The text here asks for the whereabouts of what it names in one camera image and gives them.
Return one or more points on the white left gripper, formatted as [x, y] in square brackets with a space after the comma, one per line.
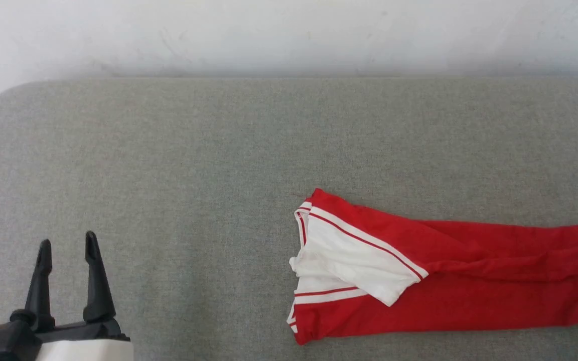
[83, 348]

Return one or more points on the red basketball jersey number 23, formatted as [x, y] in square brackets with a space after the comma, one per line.
[469, 281]

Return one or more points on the grey fabric sofa seat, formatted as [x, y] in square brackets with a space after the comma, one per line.
[168, 165]

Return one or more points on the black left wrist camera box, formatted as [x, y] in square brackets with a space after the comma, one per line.
[3, 346]

